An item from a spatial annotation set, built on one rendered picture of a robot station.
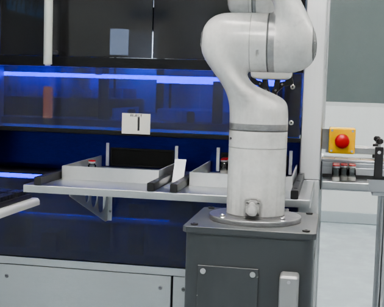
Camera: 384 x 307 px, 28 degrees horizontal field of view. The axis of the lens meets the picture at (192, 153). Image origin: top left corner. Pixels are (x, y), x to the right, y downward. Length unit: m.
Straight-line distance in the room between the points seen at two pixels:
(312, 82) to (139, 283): 0.77
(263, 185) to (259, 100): 0.17
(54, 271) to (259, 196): 0.99
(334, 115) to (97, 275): 4.67
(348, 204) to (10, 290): 4.75
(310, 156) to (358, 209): 4.68
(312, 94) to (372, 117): 4.62
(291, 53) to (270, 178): 0.25
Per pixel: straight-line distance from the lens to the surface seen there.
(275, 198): 1.55
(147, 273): 2.29
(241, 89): 1.52
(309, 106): 2.16
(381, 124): 6.78
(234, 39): 1.53
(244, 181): 1.53
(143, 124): 2.23
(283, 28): 1.52
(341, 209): 6.84
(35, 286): 2.40
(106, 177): 1.99
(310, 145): 2.16
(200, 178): 1.94
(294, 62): 1.53
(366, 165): 2.28
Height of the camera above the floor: 1.12
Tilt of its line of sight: 5 degrees down
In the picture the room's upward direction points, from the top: 2 degrees clockwise
